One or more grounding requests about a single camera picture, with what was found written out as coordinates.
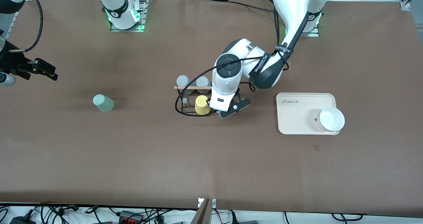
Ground yellow plastic cup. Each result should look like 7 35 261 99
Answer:
195 95 211 115

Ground mint green plastic cup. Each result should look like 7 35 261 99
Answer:
93 94 114 112

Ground grey plastic cup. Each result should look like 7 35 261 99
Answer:
176 75 190 94
196 76 210 94

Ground beige plastic tray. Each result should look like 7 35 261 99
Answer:
276 93 341 135

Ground white bowl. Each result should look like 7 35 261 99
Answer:
317 107 345 132

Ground black power strip red switches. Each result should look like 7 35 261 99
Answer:
118 210 144 224

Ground black power adapter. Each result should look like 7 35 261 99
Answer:
10 216 35 224

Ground black wire cup rack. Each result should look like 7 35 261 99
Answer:
174 85 214 116

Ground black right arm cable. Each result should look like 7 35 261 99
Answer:
9 0 44 53

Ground black cable on table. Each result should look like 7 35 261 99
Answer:
228 0 276 13

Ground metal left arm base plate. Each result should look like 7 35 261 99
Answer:
297 14 320 37

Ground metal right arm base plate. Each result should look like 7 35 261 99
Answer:
110 0 147 32

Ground aluminium camera post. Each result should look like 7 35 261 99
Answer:
190 198 217 224

